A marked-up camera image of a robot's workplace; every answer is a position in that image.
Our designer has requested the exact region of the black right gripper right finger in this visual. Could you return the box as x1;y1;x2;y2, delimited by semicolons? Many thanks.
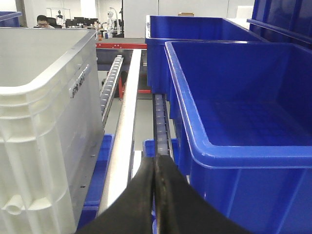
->
155;155;250;234

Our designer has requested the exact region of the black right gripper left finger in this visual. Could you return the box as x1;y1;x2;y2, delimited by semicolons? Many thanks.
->
76;157;155;234

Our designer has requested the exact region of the white plastic Totelife tote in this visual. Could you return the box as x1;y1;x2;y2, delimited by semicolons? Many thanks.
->
0;27;104;234

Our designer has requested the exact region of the lower blue bin left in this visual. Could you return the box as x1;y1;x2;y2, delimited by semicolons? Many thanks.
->
77;134;115;230

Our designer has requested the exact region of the lower blue bin middle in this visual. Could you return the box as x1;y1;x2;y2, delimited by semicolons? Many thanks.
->
143;138;179;164

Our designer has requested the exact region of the near blue plastic bin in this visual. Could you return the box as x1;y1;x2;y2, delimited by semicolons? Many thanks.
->
164;41;312;234

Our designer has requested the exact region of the blue plastic bin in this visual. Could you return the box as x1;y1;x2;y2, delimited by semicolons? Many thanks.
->
164;41;312;234
145;15;267;95

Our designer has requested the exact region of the red shelf crossbeam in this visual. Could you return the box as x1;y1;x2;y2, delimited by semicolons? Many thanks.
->
96;43;147;49

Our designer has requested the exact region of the far blue plastic bin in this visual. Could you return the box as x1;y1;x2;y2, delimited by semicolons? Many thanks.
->
145;15;267;95

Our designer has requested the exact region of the stacked blue bin top right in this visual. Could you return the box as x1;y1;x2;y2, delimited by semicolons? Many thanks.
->
247;0;312;49

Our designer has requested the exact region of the blue bin top left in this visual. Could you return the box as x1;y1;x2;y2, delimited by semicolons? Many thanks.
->
0;11;22;27

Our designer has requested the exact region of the right roller conveyor track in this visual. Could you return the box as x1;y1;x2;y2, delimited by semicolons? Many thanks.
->
153;94;174;159

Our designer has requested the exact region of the roller conveyor track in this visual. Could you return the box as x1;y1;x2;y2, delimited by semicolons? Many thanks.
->
100;55;123;127
153;94;174;159

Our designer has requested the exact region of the left roller conveyor track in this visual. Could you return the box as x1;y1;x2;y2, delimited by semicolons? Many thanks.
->
100;55;123;127

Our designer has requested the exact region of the white humanoid robot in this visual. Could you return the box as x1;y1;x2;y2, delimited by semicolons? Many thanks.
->
107;8;115;38

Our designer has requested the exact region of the seated person with glasses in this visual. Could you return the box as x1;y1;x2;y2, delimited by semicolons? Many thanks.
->
35;15;54;29

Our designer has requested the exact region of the silver metal divider rail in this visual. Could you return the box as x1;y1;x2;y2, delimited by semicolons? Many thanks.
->
98;49;142;215

